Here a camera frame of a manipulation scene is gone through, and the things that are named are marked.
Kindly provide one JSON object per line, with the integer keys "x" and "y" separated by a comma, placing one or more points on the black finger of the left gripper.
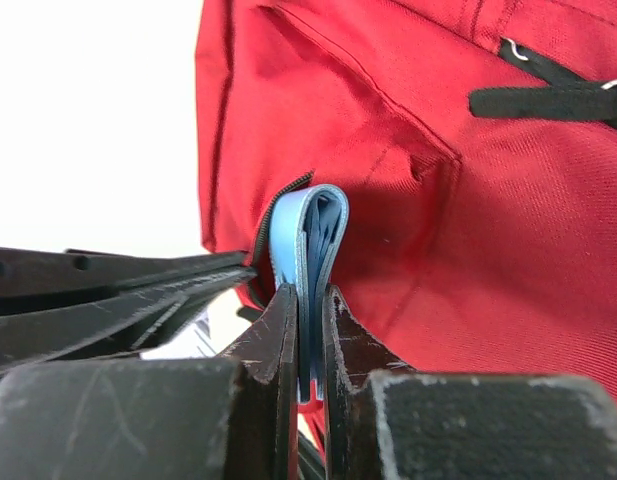
{"x": 79, "y": 305}

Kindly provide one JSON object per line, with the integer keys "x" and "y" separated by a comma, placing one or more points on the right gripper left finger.
{"x": 232, "y": 416}

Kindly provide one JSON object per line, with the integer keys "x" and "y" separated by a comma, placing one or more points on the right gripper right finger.
{"x": 386, "y": 420}

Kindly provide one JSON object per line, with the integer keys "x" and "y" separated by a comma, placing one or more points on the blue wallet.
{"x": 306, "y": 231}

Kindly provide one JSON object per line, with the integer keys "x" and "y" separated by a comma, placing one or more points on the red student backpack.
{"x": 473, "y": 244}

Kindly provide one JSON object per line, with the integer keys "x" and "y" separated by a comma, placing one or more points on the purple book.
{"x": 211, "y": 332}

